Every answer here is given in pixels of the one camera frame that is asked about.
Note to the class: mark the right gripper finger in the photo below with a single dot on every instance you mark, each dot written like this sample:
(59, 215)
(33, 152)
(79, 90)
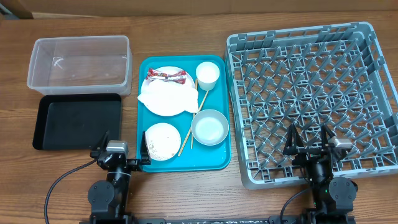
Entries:
(326, 135)
(294, 141)

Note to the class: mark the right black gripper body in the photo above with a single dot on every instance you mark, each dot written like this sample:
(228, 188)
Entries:
(306, 157)

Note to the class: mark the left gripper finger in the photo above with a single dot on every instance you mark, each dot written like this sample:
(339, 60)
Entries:
(144, 152)
(101, 145)

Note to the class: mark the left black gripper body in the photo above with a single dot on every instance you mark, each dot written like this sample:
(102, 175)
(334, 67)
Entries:
(133, 165)

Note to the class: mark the small pink bowl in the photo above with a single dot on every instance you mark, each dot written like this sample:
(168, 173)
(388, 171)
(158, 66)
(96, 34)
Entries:
(163, 141)

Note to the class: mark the white napkin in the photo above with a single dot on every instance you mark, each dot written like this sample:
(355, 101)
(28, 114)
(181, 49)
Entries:
(169, 98)

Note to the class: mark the red snack wrapper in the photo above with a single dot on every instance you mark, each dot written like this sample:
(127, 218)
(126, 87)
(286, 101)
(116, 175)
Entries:
(179, 77)

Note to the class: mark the white cup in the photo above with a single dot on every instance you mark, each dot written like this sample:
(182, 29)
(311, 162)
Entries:
(207, 75)

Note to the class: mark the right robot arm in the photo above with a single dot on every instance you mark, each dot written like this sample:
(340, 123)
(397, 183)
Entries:
(333, 197)

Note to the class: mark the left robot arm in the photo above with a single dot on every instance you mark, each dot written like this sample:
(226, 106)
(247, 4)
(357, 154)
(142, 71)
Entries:
(108, 198)

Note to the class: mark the grey dishwasher rack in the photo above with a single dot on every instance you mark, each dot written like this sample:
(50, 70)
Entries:
(334, 75)

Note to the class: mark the black tray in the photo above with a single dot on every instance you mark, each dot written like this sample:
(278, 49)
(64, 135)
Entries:
(69, 122)

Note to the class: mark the teal serving tray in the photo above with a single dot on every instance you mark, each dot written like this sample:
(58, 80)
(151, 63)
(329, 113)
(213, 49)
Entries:
(194, 156)

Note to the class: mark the grey bowl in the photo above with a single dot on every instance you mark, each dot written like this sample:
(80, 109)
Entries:
(210, 127)

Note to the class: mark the clear plastic bin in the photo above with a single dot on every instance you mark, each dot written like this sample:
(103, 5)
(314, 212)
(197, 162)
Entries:
(81, 65)

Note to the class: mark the large white plate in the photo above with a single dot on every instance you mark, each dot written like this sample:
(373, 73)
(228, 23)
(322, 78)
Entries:
(170, 70)

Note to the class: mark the cardboard backdrop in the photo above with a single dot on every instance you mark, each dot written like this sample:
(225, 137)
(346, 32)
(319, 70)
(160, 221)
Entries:
(116, 8)

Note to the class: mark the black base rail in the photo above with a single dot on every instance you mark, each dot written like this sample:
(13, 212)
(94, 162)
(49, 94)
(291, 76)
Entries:
(274, 219)

